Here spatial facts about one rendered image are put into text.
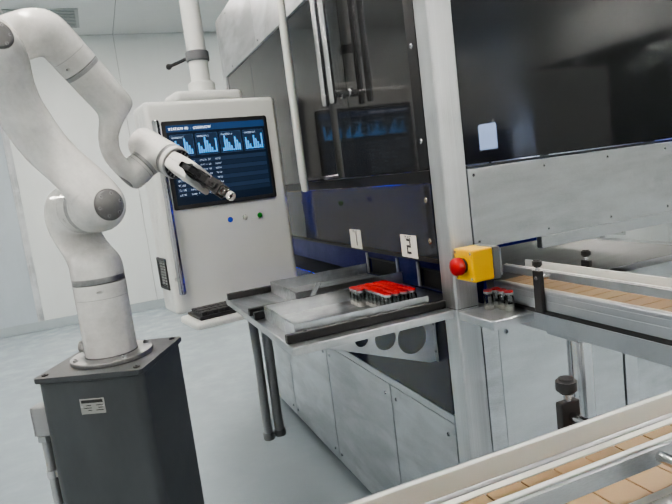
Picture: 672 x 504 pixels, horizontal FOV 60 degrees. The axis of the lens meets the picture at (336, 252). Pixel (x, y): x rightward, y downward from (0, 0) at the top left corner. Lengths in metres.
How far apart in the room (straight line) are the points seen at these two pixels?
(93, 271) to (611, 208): 1.29
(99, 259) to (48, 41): 0.49
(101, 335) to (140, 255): 5.29
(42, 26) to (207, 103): 0.86
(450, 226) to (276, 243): 1.05
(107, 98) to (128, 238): 5.24
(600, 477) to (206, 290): 1.80
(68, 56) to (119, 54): 5.39
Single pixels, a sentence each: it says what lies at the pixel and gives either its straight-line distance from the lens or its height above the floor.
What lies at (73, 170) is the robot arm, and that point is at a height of 1.31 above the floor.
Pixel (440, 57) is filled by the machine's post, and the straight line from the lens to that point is 1.38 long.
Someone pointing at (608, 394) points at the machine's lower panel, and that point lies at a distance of 1.77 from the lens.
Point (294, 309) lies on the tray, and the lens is 1.56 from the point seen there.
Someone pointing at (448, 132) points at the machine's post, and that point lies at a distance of 1.36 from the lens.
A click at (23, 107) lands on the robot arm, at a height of 1.45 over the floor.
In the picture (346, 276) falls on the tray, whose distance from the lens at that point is 1.97.
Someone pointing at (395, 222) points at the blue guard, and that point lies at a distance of 1.58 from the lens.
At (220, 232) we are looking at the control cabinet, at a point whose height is 1.07.
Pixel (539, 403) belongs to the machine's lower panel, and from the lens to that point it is 1.61.
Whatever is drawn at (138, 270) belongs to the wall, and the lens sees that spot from 6.75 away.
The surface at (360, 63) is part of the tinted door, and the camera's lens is 1.71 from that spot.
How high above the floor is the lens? 1.23
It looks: 8 degrees down
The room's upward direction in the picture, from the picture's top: 7 degrees counter-clockwise
